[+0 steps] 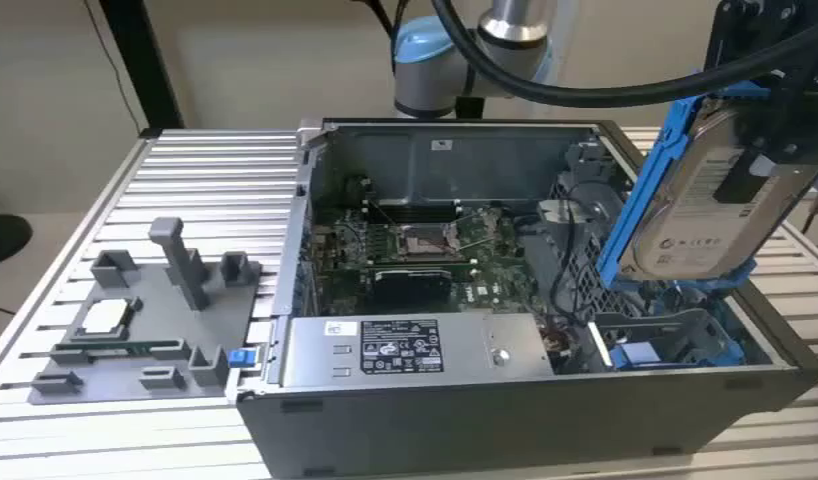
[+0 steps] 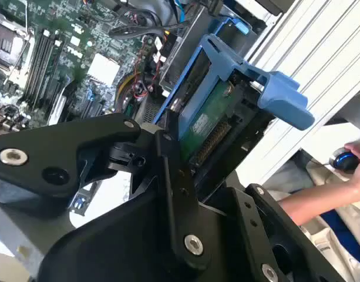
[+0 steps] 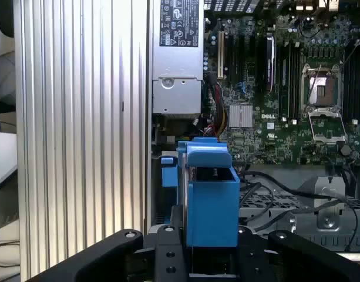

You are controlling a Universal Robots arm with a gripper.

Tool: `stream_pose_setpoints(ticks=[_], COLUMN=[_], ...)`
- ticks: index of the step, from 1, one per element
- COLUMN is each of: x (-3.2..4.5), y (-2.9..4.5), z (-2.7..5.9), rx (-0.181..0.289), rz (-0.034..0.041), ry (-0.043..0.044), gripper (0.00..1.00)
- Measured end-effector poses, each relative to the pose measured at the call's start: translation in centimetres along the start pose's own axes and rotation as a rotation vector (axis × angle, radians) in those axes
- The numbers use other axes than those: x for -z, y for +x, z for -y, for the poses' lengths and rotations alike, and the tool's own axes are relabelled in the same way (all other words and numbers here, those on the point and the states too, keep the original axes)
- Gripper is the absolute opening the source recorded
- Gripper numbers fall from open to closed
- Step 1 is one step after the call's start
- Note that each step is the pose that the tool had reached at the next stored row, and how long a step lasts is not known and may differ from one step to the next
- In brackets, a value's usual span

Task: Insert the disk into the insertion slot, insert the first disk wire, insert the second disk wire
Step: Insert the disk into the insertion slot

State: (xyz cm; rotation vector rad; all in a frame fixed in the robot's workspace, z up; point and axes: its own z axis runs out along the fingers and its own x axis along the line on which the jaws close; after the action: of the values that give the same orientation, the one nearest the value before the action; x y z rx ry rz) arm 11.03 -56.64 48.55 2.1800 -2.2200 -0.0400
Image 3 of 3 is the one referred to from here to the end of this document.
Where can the CPU socket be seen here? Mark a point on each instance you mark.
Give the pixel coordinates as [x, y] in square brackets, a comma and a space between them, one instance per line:
[323, 91]

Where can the grey PC case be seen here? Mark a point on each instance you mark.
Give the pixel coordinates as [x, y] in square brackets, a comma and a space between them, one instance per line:
[149, 88]

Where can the green motherboard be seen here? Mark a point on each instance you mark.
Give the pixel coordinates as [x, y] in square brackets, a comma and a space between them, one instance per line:
[256, 138]

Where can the white expansion slot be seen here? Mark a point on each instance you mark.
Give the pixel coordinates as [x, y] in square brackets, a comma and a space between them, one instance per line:
[220, 55]

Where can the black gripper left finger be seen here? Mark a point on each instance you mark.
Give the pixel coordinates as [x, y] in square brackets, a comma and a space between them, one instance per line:
[109, 255]

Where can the black expansion slot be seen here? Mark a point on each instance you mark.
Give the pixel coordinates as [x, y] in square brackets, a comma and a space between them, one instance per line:
[231, 58]
[242, 58]

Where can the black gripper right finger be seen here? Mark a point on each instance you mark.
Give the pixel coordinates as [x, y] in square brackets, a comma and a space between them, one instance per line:
[314, 258]

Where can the silver power supply unit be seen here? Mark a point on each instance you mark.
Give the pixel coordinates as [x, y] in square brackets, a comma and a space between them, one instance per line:
[176, 88]

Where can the black office chair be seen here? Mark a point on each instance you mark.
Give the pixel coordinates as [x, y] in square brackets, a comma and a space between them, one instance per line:
[6, 17]

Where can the round coin battery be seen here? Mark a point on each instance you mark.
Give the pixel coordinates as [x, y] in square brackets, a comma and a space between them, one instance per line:
[346, 150]

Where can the grey metal disk bay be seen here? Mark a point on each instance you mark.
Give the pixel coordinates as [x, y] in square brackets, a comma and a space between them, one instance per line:
[329, 223]

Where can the thin metal locking lever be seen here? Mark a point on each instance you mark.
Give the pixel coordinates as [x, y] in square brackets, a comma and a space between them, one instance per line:
[351, 53]
[314, 82]

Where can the hard disk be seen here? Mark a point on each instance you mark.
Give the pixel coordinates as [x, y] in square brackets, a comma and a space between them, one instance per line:
[212, 211]

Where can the silver finned heatsink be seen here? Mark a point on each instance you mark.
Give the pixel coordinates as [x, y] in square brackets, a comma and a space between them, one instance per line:
[240, 115]

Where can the metal socket cover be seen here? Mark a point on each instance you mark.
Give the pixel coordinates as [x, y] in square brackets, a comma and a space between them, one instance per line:
[326, 111]

